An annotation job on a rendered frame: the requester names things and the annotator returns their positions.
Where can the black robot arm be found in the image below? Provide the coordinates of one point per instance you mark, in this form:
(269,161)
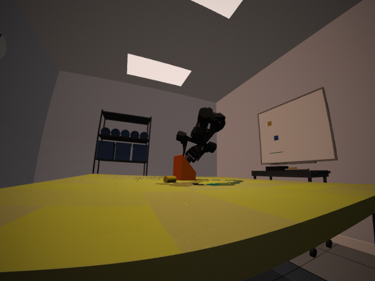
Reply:
(205,116)

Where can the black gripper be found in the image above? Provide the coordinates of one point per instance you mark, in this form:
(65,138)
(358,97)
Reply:
(207,147)

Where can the yellow cylinder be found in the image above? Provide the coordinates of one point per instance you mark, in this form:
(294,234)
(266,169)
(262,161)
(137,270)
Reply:
(169,179)

